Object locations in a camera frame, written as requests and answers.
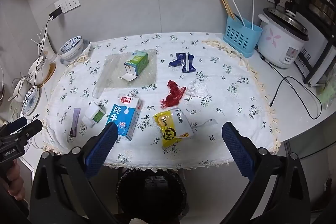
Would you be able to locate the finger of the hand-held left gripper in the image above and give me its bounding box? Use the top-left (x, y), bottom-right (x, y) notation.
top-left (16, 119), bottom-right (43, 140)
top-left (4, 117), bottom-right (27, 132)

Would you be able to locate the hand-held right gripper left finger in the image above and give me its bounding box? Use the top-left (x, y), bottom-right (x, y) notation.
top-left (29, 122), bottom-right (124, 224)

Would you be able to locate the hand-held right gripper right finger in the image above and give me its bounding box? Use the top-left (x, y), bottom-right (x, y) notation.
top-left (222, 122), bottom-right (311, 224)

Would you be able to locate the purple wrapper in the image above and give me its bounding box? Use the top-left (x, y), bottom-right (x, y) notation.
top-left (70, 108), bottom-right (81, 138)

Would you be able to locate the blue and white milk carton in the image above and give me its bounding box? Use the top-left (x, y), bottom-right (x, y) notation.
top-left (105, 94), bottom-right (143, 141)

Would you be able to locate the black trash bin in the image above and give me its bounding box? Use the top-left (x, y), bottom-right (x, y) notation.
top-left (116, 168), bottom-right (187, 224)

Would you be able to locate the yellow snack packet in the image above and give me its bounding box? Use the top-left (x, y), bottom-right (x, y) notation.
top-left (153, 108), bottom-right (194, 148)

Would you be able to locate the white plastic wrap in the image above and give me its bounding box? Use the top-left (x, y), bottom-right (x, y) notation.
top-left (186, 80), bottom-right (210, 98)

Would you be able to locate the red mesh scrap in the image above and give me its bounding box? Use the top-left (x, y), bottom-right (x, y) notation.
top-left (160, 80), bottom-right (187, 109)

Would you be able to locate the clear bubble wrap sheet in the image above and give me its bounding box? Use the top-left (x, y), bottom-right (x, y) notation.
top-left (92, 49), bottom-right (157, 98)

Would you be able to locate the green and white carton box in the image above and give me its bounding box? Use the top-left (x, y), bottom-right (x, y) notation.
top-left (117, 51), bottom-right (149, 82)

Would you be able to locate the dark blue snack wrapper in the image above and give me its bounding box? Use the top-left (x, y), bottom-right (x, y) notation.
top-left (168, 53), bottom-right (196, 73)

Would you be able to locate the person's left hand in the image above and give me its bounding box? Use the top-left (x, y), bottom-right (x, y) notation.
top-left (5, 161), bottom-right (26, 199)

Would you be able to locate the white cup with spoon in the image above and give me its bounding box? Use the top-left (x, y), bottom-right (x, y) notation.
top-left (8, 77), bottom-right (28, 102)

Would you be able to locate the white floral fringed tablecloth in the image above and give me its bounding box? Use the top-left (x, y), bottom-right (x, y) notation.
top-left (43, 32), bottom-right (281, 170)

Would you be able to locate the wooden tray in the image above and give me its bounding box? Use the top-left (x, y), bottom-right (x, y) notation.
top-left (39, 61), bottom-right (57, 86)

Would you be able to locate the blue patterned porcelain bowl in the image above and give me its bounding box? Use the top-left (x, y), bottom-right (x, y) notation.
top-left (59, 52), bottom-right (86, 65)
top-left (58, 36), bottom-right (84, 56)

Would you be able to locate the white ceramic jug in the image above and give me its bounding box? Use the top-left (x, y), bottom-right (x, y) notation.
top-left (37, 30), bottom-right (58, 63)

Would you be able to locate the green plastic bag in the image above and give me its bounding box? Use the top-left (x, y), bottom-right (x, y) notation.
top-left (316, 77), bottom-right (336, 109)

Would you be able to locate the blue plastic utensil basket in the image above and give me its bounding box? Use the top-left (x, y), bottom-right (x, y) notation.
top-left (223, 15), bottom-right (263, 58)

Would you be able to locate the black charger plug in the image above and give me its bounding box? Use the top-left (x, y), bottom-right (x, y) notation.
top-left (49, 7), bottom-right (63, 21)

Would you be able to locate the white flowered rice cooker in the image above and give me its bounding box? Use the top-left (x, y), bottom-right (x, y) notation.
top-left (257, 7), bottom-right (309, 69)

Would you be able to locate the white countertop oven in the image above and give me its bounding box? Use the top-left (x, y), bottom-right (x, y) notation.
top-left (294, 38), bottom-right (336, 85)

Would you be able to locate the black metal rack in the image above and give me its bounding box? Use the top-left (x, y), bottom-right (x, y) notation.
top-left (291, 0), bottom-right (336, 86)

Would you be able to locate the wooden chopstick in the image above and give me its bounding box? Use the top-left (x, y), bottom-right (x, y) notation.
top-left (218, 0), bottom-right (233, 19)
top-left (220, 0), bottom-right (235, 18)

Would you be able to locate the steel steamer pot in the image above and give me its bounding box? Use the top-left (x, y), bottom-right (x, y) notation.
top-left (307, 0), bottom-right (336, 28)

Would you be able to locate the black power cable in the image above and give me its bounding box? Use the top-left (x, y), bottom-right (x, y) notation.
top-left (270, 76), bottom-right (322, 119)

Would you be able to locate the thin charger cable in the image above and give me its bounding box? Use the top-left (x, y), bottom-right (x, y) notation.
top-left (37, 19), bottom-right (50, 98)

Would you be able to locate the white double wall socket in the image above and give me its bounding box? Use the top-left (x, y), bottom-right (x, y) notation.
top-left (54, 0), bottom-right (80, 14)

